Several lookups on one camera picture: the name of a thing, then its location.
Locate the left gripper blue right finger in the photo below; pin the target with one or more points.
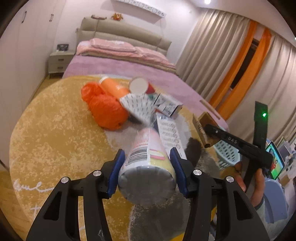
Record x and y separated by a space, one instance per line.
181 178

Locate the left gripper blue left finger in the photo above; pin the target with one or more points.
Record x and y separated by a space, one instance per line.
117 163

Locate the pink yogurt bottle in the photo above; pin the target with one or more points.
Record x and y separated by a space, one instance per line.
147 176

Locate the brown paper bag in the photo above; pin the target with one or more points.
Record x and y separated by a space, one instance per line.
200 123

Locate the blue white milk carton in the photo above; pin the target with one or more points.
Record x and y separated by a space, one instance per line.
167 105

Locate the person's right hand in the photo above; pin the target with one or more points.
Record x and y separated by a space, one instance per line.
257 185

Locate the tablet with green screen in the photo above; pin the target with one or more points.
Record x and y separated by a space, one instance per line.
277 164

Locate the light blue plastic basket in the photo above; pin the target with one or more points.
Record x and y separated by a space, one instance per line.
227 155

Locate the blue plastic stool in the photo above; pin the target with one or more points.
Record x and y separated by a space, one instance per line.
275 201

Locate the silver snack wrapper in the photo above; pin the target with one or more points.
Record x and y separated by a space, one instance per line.
170 135

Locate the orange plastic bag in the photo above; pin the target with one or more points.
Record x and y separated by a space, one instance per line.
106 110

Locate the white heart pattern paper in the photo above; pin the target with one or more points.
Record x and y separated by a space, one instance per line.
139 106

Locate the yellow round plush rug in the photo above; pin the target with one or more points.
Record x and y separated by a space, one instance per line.
56 136

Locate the orange paper cup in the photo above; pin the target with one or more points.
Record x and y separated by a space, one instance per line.
109 85

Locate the beige curtain right panel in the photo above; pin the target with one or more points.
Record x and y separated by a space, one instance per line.
275 87

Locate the beige curtain panel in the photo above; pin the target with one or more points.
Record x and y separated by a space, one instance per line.
211 50
275 87

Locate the red paper cup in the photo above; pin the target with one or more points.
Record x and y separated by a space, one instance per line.
139 85

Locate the bed with purple cover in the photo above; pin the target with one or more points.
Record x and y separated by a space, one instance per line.
166 81

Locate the pink folded blanket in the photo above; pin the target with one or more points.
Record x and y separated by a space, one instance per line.
85 49

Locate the right pink pillow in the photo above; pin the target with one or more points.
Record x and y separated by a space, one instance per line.
151 53

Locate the pink pillow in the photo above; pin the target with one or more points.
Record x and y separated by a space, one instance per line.
112 45
151 53

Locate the beige curtain left panel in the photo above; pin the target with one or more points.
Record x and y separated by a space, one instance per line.
211 50

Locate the beige nightstand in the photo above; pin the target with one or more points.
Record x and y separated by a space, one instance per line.
58 62

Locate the left pink pillow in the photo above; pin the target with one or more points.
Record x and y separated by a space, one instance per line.
112 45

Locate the beige padded headboard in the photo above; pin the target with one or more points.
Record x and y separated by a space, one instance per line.
119 31

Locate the orange plush toy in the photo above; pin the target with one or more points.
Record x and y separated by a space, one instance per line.
117 17

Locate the dark item on headboard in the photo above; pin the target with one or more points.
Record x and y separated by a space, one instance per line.
98 17

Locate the white wardrobe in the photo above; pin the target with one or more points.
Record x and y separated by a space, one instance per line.
26 44

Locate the white decorated wall shelf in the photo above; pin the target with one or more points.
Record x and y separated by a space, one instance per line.
145 7

